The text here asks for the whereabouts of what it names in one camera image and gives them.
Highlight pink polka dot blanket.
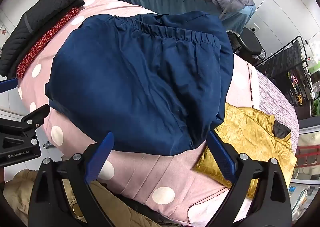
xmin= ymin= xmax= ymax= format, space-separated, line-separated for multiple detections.
xmin=16 ymin=0 xmax=260 ymax=220

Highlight red floral cloth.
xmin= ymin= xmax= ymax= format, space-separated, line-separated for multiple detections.
xmin=16 ymin=7 xmax=80 ymax=79

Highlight clear plastic storage box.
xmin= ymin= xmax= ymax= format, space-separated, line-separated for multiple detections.
xmin=287 ymin=127 xmax=320 ymax=217

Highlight navy blue pants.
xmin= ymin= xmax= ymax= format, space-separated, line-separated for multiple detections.
xmin=44 ymin=11 xmax=234 ymax=157

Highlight gold shiny garment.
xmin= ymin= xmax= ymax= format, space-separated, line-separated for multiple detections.
xmin=194 ymin=103 xmax=298 ymax=199

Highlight black quilted jacket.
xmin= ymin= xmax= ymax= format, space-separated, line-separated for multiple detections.
xmin=0 ymin=0 xmax=85 ymax=78

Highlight beige jacket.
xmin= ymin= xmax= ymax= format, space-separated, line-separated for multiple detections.
xmin=4 ymin=169 xmax=160 ymax=227

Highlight mauve heathered blanket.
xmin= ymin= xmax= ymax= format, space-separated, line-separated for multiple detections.
xmin=250 ymin=67 xmax=300 ymax=147

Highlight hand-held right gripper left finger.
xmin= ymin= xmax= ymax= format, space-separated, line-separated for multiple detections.
xmin=28 ymin=131 xmax=115 ymax=227

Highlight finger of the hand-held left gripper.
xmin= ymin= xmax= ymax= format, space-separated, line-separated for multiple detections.
xmin=0 ymin=78 xmax=19 ymax=94
xmin=22 ymin=104 xmax=51 ymax=129

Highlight black round stool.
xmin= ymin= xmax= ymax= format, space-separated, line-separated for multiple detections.
xmin=230 ymin=27 xmax=262 ymax=64

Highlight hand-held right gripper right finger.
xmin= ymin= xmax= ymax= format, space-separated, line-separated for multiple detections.
xmin=206 ymin=130 xmax=292 ymax=227

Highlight black wire rack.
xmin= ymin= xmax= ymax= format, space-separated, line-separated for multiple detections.
xmin=255 ymin=35 xmax=311 ymax=108

